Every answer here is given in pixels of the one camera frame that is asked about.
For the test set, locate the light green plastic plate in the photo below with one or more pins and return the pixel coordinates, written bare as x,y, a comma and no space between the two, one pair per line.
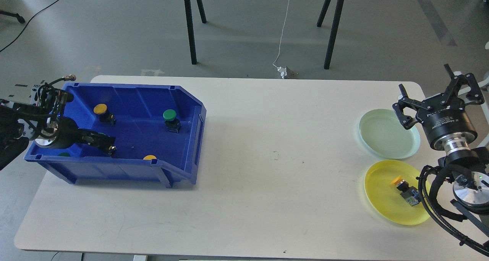
382,134

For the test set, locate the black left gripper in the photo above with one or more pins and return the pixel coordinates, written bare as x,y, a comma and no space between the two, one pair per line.
64,132

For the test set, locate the yellow plastic plate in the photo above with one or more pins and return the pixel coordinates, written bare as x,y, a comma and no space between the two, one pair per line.
386,199

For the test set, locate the black tripod right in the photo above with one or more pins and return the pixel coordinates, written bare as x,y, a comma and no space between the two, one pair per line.
334,28

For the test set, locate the green push button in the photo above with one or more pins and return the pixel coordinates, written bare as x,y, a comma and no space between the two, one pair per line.
171,121
106,143

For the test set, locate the yellow push button front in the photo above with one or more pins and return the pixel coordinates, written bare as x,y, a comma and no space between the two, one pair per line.
149,157

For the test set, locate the black tripod left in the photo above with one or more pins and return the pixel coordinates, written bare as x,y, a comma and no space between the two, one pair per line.
190,27

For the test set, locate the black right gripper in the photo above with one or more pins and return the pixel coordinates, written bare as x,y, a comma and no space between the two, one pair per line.
447,116

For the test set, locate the yellow push button back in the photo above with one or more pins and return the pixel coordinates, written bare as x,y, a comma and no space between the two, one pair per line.
103,114

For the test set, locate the yellow push button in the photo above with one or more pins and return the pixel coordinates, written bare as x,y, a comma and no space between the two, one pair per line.
149,157
103,114
409,193

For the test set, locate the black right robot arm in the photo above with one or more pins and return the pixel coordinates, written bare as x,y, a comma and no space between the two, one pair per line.
457,188

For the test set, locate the black tripod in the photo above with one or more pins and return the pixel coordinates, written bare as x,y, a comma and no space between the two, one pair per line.
334,28
190,27

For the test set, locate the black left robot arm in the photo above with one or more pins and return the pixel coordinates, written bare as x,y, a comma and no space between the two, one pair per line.
43,121

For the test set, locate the blue plastic storage bin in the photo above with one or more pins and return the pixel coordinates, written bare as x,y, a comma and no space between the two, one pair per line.
140,131

